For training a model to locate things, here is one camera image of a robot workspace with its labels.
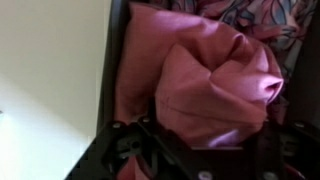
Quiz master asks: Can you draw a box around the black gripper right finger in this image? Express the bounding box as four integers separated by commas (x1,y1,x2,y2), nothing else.
246,121,320,180

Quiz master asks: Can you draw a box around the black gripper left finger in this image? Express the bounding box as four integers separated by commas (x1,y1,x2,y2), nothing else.
64,117,199,180

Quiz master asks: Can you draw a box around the pink shirt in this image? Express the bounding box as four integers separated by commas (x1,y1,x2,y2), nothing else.
114,2,285,180

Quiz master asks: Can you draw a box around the floral patterned garment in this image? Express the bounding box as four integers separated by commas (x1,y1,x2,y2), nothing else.
148,0,319,78

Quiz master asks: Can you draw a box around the grey storage box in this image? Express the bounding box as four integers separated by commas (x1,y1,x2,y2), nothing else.
97,0,320,132

